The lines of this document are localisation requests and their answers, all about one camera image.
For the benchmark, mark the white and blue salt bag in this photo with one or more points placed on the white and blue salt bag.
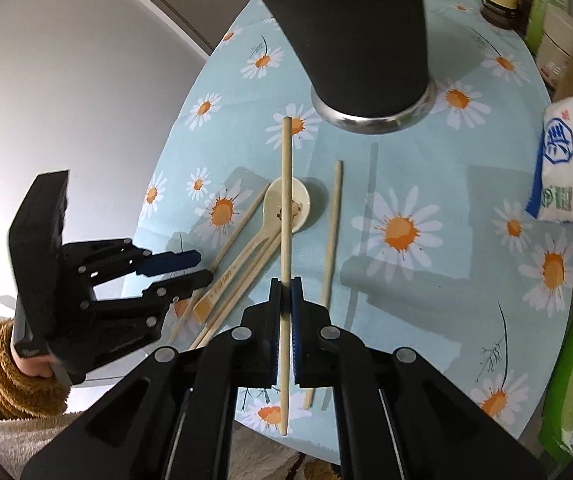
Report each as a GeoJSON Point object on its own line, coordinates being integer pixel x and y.
{"type": "Point", "coordinates": [571, 160]}

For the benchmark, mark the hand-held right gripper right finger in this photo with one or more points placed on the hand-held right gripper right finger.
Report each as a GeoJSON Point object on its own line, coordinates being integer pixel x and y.
{"type": "Point", "coordinates": [297, 320]}

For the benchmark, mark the daisy print tablecloth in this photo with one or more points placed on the daisy print tablecloth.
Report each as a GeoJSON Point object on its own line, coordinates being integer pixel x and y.
{"type": "Point", "coordinates": [416, 170]}

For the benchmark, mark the person's left hand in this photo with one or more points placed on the person's left hand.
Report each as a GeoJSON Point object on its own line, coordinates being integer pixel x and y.
{"type": "Point", "coordinates": [36, 367]}

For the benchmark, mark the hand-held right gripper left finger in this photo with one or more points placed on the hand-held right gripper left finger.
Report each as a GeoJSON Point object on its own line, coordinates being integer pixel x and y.
{"type": "Point", "coordinates": [261, 330]}

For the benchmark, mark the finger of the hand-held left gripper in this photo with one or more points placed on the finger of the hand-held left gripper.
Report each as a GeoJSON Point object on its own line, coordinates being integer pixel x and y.
{"type": "Point", "coordinates": [186, 282]}
{"type": "Point", "coordinates": [176, 259]}

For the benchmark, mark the single wooden chopstick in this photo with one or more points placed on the single wooden chopstick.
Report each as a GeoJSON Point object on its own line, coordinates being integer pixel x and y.
{"type": "Point", "coordinates": [286, 185]}

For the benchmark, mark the black utensil holder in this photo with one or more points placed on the black utensil holder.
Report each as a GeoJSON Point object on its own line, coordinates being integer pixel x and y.
{"type": "Point", "coordinates": [356, 35]}

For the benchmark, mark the pile of wooden chopsticks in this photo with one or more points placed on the pile of wooden chopsticks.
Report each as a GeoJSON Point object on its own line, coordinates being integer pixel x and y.
{"type": "Point", "coordinates": [333, 210]}

